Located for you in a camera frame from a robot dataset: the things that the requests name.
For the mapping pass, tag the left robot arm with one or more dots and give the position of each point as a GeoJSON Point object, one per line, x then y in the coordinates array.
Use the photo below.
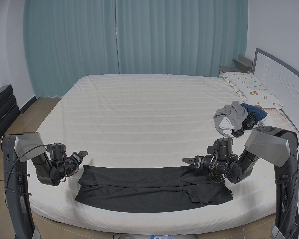
{"type": "Point", "coordinates": [25, 144]}

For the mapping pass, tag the black chest of drawers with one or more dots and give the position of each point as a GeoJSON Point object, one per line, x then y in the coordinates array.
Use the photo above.
{"type": "Point", "coordinates": [8, 107]}

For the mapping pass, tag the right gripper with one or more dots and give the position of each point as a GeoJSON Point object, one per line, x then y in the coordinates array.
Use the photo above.
{"type": "Point", "coordinates": [205, 162]}

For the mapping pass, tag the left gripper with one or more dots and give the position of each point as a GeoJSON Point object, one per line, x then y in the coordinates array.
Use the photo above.
{"type": "Point", "coordinates": [72, 164]}

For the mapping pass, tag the grey bedside table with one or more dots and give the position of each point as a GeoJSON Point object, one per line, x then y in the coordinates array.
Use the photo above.
{"type": "Point", "coordinates": [243, 62]}

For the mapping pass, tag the pile of clothes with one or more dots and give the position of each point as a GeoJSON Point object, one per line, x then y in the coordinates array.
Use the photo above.
{"type": "Point", "coordinates": [233, 114]}

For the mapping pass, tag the white printed pillow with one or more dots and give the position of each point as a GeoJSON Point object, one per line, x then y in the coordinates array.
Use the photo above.
{"type": "Point", "coordinates": [253, 89]}

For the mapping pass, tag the bed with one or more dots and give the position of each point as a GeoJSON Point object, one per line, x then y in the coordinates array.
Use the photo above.
{"type": "Point", "coordinates": [140, 112]}

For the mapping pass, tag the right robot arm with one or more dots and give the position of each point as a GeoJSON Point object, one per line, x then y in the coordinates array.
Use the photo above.
{"type": "Point", "coordinates": [266, 144]}

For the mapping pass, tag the black T-shirt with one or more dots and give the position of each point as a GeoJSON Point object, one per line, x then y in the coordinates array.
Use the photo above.
{"type": "Point", "coordinates": [151, 186]}

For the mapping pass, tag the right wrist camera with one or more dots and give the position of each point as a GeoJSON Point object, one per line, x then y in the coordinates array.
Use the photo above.
{"type": "Point", "coordinates": [211, 150]}

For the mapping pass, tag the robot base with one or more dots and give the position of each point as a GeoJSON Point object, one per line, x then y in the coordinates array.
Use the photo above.
{"type": "Point", "coordinates": [161, 237]}

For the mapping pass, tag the blue-green curtain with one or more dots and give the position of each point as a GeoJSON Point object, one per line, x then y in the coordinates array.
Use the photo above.
{"type": "Point", "coordinates": [140, 42]}

